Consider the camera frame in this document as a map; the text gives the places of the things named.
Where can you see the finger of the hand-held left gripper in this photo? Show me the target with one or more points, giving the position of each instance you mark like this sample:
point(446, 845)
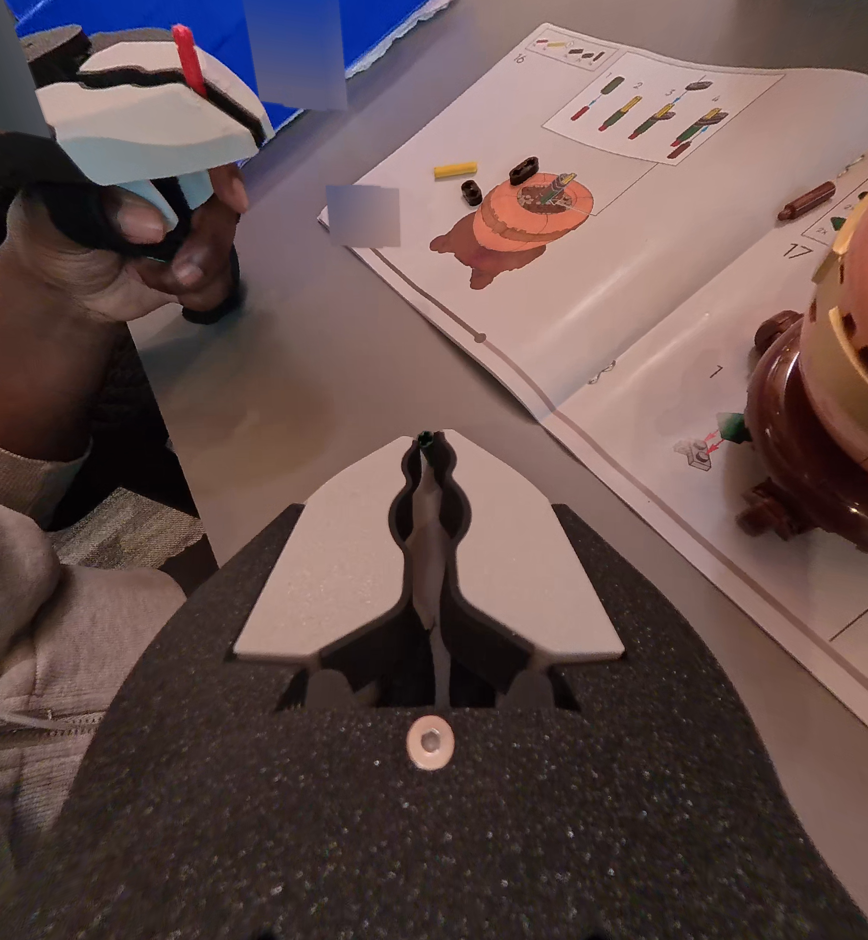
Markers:
point(234, 86)
point(140, 125)

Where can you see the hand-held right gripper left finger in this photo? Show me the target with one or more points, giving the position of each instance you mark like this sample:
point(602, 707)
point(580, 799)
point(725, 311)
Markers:
point(331, 565)

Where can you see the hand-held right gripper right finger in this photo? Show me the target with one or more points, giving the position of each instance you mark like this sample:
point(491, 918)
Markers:
point(529, 565)

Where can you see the red toy brick axle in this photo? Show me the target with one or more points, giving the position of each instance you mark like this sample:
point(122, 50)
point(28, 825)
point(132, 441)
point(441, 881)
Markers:
point(190, 62)

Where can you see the green toy brick connector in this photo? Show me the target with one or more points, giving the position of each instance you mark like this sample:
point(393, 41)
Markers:
point(425, 440)

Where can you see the black toy brick link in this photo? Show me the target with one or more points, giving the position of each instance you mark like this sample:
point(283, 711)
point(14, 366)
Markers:
point(472, 191)
point(524, 169)

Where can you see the person's left forearm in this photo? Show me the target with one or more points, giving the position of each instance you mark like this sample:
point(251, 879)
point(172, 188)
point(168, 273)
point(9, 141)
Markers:
point(22, 382)

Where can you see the grey desk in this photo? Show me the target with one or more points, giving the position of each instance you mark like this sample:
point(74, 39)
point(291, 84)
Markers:
point(316, 352)

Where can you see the person's left hand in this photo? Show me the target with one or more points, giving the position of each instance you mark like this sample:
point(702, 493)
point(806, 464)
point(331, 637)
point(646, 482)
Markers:
point(59, 272)

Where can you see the blue plastic bin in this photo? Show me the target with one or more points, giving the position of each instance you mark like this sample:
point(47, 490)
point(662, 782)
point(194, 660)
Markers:
point(125, 16)

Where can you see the yellow toy brick axle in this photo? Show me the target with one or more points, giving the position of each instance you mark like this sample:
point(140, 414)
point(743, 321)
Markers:
point(456, 169)

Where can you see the toy brick instruction booklet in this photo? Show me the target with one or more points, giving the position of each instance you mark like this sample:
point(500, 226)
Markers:
point(625, 308)

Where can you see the toy brick flower pot model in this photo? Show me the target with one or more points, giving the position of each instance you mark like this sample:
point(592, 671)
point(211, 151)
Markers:
point(830, 411)

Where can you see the brown toy brick axle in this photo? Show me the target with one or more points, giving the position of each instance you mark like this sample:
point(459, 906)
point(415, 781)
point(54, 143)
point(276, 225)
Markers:
point(808, 200)

